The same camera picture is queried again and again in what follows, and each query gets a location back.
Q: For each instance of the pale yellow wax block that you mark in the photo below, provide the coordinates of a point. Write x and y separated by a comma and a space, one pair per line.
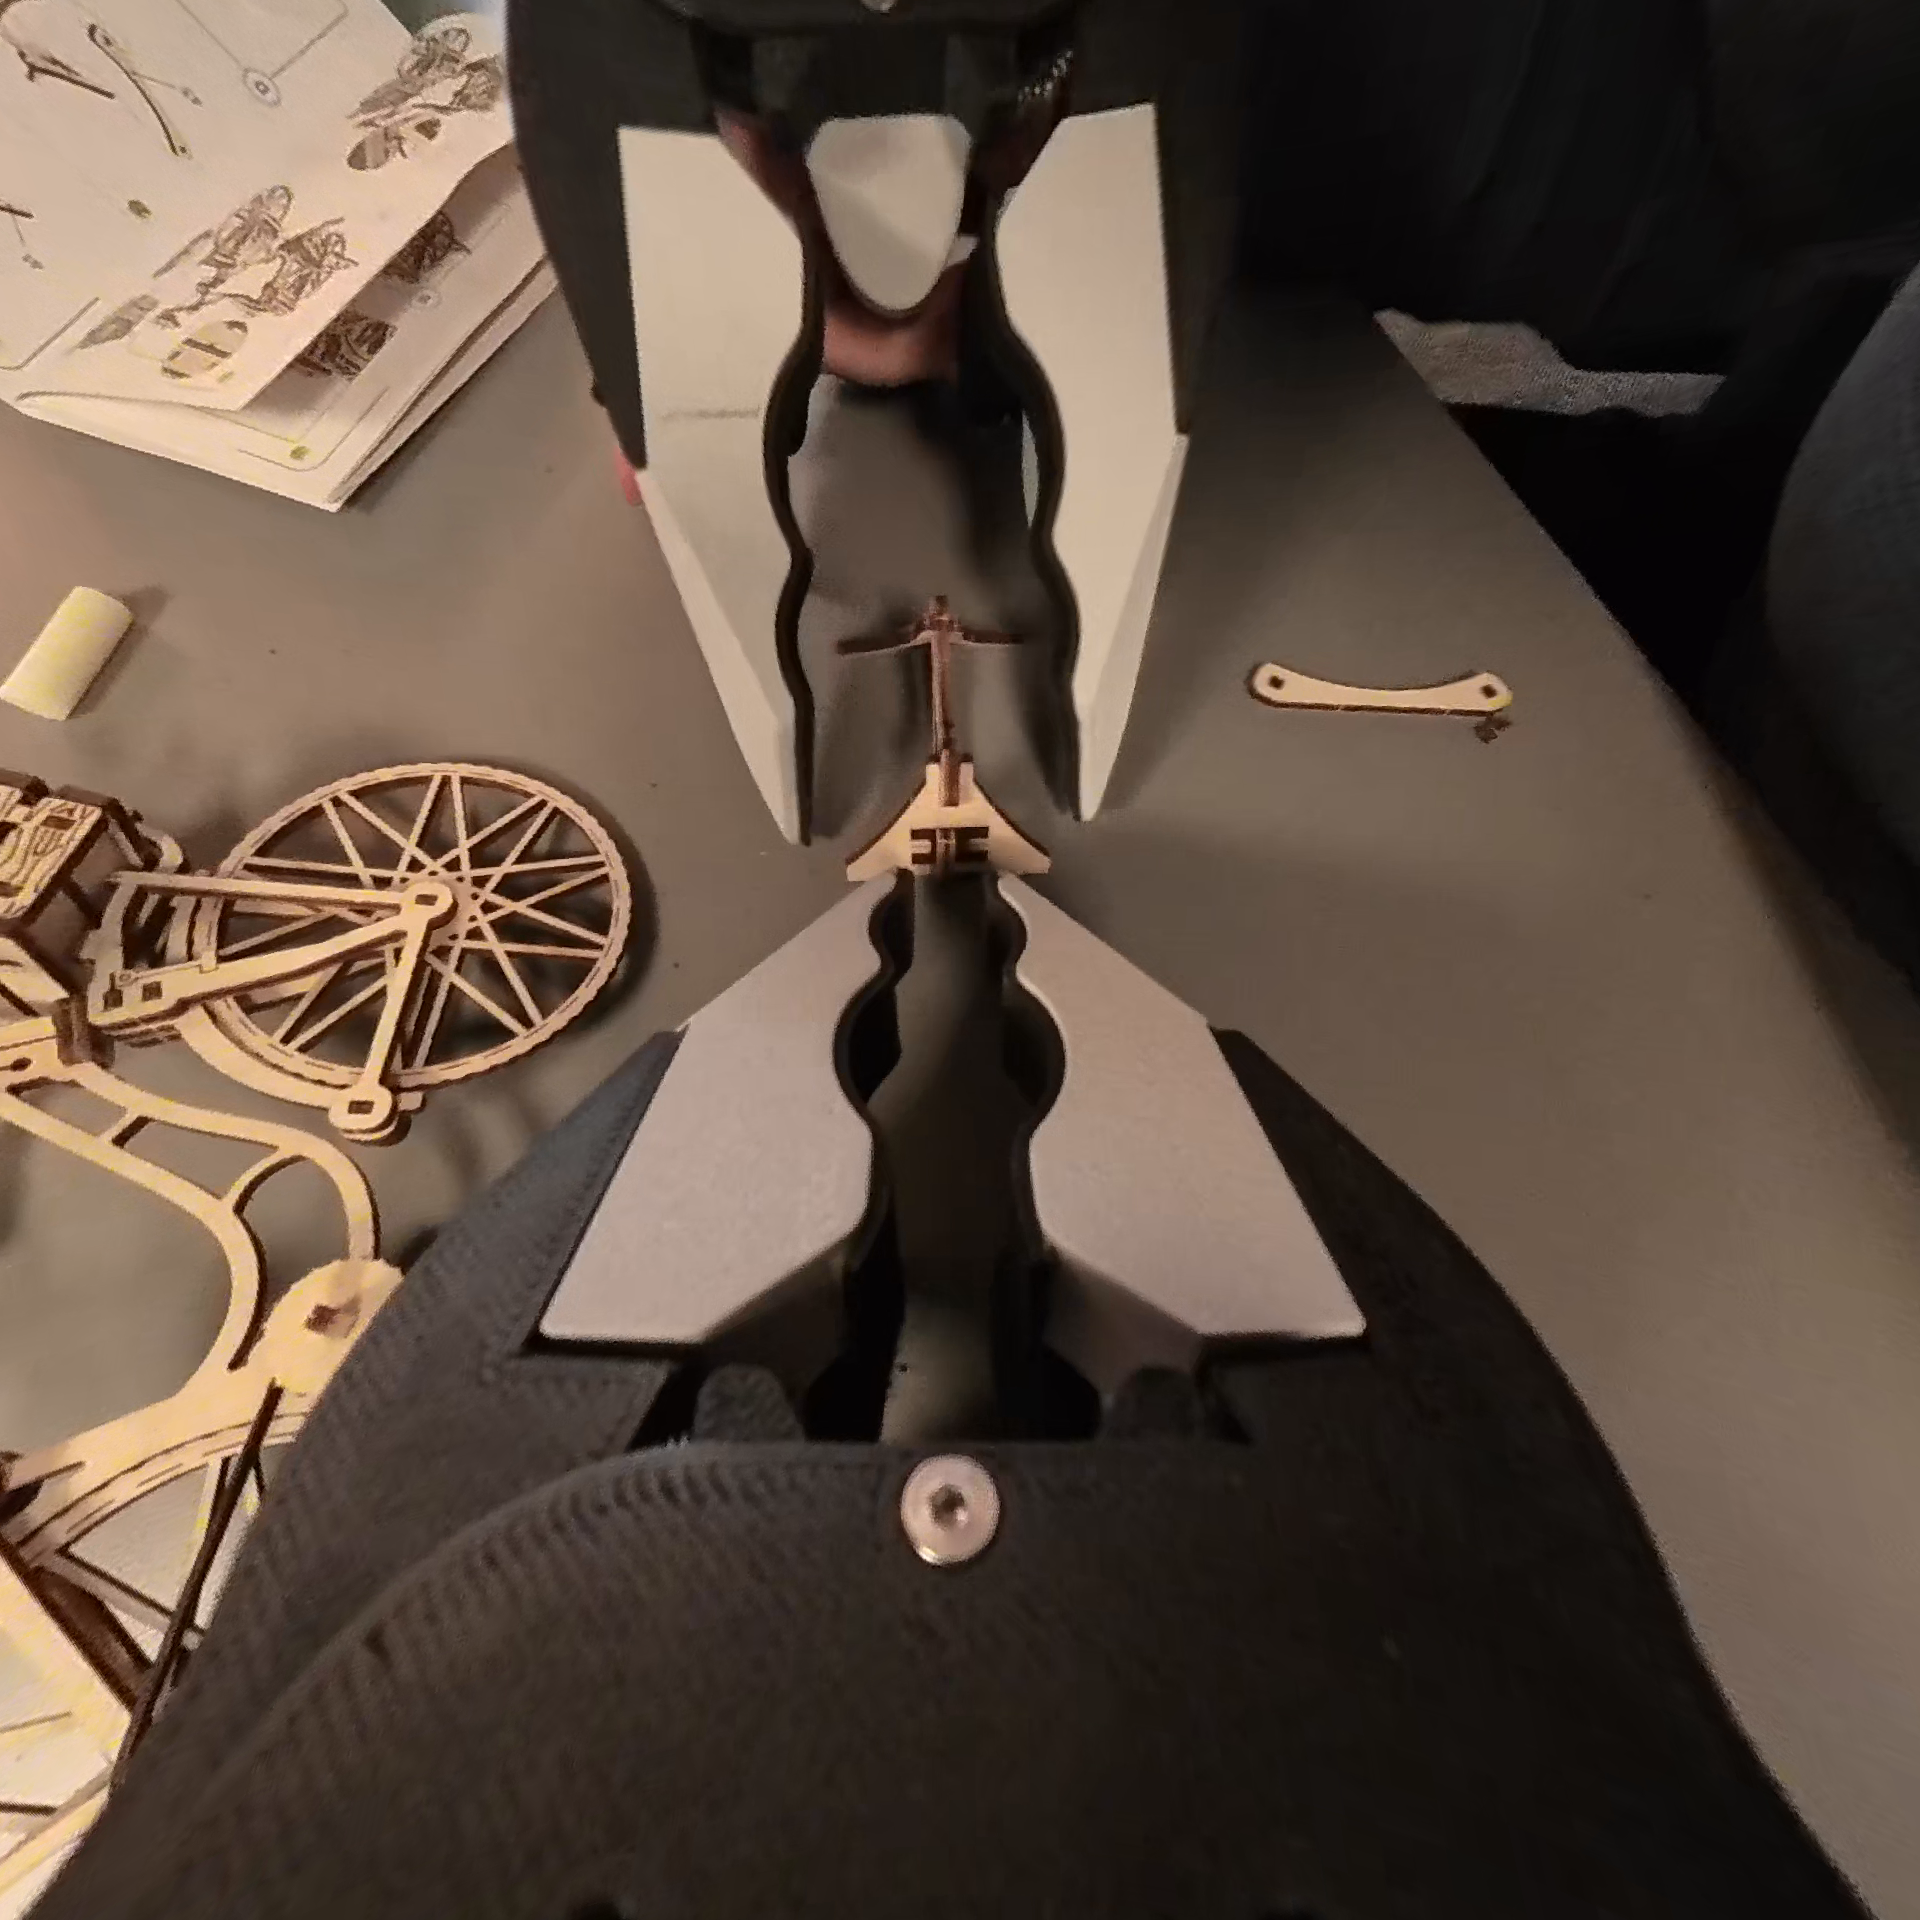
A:
68, 653

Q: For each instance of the curved wooden strip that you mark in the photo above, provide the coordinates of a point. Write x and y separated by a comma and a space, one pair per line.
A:
1381, 696
943, 704

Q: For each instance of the wooden bicycle model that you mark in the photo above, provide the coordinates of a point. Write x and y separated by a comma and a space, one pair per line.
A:
429, 907

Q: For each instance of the white instruction booklet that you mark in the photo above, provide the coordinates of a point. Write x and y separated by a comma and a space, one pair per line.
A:
149, 224

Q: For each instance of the person's right hand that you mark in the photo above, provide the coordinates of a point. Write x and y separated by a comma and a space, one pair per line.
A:
901, 353

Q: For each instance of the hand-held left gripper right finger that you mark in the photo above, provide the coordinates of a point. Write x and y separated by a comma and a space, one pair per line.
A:
1201, 1201

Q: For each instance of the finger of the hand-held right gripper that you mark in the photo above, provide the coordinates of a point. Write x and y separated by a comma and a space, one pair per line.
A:
705, 376
1118, 376

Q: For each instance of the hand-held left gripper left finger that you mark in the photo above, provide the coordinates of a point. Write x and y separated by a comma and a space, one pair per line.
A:
705, 1201

